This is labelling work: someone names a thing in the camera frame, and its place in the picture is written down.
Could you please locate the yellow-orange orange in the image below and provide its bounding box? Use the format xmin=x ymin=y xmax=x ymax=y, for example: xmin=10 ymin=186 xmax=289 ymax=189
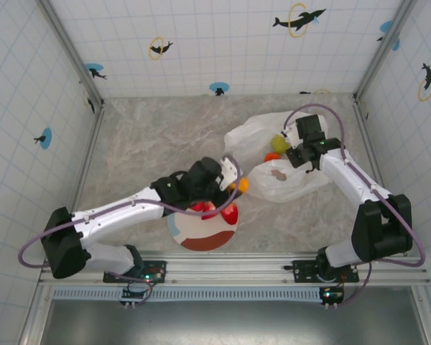
xmin=226 ymin=176 xmax=251 ymax=193

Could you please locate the yellow-green pear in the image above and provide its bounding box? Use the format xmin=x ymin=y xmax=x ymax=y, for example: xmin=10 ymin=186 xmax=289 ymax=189
xmin=270 ymin=134 xmax=288 ymax=155

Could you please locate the red-peach apple with leaf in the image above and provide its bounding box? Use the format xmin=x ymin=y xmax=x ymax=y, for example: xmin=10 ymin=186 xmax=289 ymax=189
xmin=203 ymin=201 xmax=220 ymax=221

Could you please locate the white plastic bag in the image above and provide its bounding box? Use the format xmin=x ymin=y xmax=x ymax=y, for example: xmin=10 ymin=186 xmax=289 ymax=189
xmin=223 ymin=111 xmax=333 ymax=205

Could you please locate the shiny red fruit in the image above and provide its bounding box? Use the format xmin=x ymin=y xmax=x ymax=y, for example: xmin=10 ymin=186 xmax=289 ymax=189
xmin=219 ymin=203 xmax=240 ymax=226

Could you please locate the round multicoloured plate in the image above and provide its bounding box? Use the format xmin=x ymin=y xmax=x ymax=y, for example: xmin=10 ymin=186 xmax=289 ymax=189
xmin=166 ymin=203 xmax=240 ymax=252

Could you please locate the dolphin blue circle sticker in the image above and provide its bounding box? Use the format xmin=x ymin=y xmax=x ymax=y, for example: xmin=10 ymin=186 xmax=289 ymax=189
xmin=33 ymin=127 xmax=53 ymax=150
xmin=208 ymin=81 xmax=230 ymax=97
xmin=376 ymin=19 xmax=402 ymax=52
xmin=84 ymin=63 xmax=108 ymax=81

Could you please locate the small controller board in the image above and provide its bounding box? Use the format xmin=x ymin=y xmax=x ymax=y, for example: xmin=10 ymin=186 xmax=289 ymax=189
xmin=121 ymin=287 xmax=147 ymax=306
xmin=318 ymin=286 xmax=346 ymax=306

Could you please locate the grey metal panel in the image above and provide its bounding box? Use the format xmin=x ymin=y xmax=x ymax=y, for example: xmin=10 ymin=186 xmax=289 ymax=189
xmin=39 ymin=298 xmax=430 ymax=345

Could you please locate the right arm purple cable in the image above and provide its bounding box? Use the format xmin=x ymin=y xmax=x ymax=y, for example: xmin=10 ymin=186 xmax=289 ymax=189
xmin=282 ymin=103 xmax=427 ymax=308

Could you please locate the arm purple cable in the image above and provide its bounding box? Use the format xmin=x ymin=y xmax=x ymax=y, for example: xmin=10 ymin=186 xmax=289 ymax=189
xmin=282 ymin=103 xmax=427 ymax=308
xmin=17 ymin=154 xmax=244 ymax=307

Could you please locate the aluminium side rail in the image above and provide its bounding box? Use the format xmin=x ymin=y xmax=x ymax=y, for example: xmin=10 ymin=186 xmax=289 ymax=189
xmin=70 ymin=106 xmax=106 ymax=213
xmin=352 ymin=96 xmax=387 ymax=191

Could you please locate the aluminium mounting rail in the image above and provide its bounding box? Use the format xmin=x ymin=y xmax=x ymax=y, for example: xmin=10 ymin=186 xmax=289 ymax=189
xmin=39 ymin=251 xmax=430 ymax=287

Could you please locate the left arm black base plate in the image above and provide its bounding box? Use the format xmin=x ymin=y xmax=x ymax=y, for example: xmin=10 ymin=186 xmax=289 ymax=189
xmin=103 ymin=259 xmax=167 ymax=285

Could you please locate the white slotted cable duct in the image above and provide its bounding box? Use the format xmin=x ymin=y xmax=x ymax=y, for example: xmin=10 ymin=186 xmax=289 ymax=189
xmin=52 ymin=287 xmax=326 ymax=302

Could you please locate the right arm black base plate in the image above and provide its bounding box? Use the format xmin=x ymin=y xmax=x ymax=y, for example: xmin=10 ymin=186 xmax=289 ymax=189
xmin=292 ymin=259 xmax=360 ymax=284

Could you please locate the aluminium frame post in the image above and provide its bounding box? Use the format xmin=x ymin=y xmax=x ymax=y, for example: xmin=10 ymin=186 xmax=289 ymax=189
xmin=354 ymin=0 xmax=417 ymax=101
xmin=38 ymin=0 xmax=106 ymax=109

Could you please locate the large dolphin ring sticker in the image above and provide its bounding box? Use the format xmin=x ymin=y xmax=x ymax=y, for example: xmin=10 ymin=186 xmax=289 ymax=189
xmin=272 ymin=2 xmax=327 ymax=39

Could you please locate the upright dolphin ring sticker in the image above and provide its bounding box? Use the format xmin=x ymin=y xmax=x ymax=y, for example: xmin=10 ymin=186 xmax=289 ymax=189
xmin=417 ymin=63 xmax=431 ymax=103

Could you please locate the small dolphin ring sticker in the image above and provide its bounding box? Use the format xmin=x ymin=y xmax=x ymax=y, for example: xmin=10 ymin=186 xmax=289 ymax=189
xmin=149 ymin=35 xmax=175 ymax=61

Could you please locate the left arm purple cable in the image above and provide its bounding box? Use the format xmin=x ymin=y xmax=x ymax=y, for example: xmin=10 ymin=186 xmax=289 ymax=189
xmin=17 ymin=154 xmax=244 ymax=307

